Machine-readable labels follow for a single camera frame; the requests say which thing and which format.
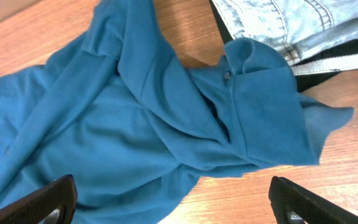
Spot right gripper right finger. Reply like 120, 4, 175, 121
268, 176, 358, 224

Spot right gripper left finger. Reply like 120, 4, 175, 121
0, 175, 78, 224

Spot blue polo shirt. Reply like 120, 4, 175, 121
0, 1, 353, 223

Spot folded black garment under jeans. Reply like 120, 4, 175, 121
209, 0, 358, 93

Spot folded light blue jeans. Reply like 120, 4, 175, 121
211, 0, 358, 76

